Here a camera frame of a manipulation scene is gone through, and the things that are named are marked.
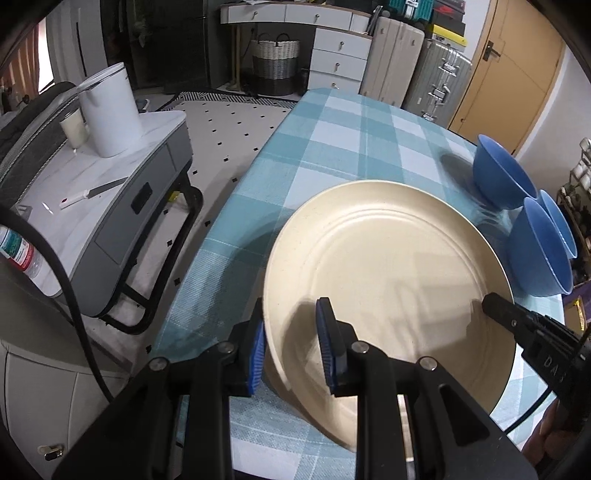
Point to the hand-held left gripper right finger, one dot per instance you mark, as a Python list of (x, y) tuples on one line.
[(325, 346)]

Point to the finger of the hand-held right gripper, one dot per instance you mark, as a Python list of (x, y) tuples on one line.
[(503, 314)]

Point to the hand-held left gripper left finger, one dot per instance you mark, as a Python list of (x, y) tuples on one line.
[(256, 355)]

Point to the blue bowl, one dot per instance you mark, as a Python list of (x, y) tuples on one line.
[(498, 180), (561, 226), (535, 254)]

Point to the cream plate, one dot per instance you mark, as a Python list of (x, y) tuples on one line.
[(392, 258)]

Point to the teal white checked tablecloth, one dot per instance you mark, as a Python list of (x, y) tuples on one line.
[(341, 138)]

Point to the patterned black white rug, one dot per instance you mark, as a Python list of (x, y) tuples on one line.
[(221, 134)]

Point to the black white utility knife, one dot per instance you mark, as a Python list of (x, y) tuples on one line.
[(106, 186)]

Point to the grey side table white top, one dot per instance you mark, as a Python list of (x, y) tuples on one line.
[(115, 166)]

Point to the grey suitcase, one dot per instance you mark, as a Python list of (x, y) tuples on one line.
[(438, 78)]

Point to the tan wooden door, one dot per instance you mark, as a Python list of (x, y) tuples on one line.
[(517, 69)]

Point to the plastic bottle red label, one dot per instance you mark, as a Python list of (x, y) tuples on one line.
[(18, 251)]

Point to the beige suitcase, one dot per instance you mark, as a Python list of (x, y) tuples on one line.
[(388, 60)]

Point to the white cylindrical appliance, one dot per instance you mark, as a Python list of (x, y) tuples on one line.
[(111, 115)]

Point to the woven laundry basket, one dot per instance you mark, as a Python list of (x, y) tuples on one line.
[(274, 69)]

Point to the yellow black shoe box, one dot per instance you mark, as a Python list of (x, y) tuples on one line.
[(450, 36)]

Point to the cream cup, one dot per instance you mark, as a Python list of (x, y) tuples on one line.
[(74, 131)]

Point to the white desk with drawers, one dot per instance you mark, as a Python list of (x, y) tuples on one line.
[(337, 46)]

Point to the black refrigerator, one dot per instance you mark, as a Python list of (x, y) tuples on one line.
[(175, 46)]

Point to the teal suitcase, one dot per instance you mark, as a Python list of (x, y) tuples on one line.
[(411, 7)]

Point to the black backpack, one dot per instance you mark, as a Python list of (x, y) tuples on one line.
[(27, 124)]

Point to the white wardrobe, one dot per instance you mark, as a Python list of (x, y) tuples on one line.
[(78, 41)]

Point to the brown curtain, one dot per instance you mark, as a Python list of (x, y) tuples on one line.
[(23, 64)]

